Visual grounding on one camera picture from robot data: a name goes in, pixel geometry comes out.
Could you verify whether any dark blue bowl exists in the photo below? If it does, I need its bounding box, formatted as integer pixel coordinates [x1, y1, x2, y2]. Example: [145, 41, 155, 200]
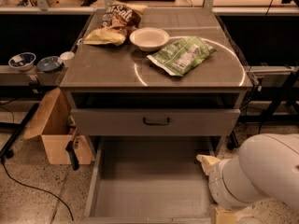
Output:
[36, 56, 62, 72]

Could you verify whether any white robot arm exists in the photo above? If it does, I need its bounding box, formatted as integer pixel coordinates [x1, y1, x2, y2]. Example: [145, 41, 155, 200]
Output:
[196, 133, 299, 213]

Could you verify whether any grey upper drawer with handle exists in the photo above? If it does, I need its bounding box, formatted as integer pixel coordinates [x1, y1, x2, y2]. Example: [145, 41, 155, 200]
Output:
[71, 109, 240, 136]

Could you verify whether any brown yellow chip bag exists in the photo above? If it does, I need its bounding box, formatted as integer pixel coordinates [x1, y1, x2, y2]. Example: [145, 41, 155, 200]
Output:
[83, 2, 147, 46]

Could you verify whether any black floor cable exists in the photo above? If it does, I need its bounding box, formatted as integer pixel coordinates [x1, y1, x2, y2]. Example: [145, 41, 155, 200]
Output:
[0, 158, 75, 222]

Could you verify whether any small white cup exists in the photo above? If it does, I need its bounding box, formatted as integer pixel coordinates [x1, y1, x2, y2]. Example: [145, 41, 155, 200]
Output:
[60, 51, 75, 67]

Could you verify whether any black stand leg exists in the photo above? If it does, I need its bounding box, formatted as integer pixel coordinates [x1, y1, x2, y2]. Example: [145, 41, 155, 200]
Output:
[0, 103, 39, 161]

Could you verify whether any cardboard box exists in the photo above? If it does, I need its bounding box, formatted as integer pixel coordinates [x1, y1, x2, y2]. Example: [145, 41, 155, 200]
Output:
[22, 87, 93, 166]

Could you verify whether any white paper bowl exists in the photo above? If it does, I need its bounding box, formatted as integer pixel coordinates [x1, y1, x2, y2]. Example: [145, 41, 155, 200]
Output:
[130, 27, 169, 51]

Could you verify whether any grey side shelf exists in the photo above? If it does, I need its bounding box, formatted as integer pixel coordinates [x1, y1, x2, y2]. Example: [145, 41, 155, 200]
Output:
[0, 65, 66, 86]

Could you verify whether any black handled tool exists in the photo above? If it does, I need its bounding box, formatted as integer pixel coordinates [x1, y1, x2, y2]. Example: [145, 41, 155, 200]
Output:
[65, 129, 79, 171]

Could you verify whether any grey drawer cabinet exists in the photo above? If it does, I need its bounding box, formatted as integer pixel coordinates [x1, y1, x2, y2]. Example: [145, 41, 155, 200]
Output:
[61, 7, 251, 150]

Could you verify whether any green chip bag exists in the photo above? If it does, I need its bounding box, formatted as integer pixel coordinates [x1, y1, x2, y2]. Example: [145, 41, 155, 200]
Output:
[147, 36, 216, 77]

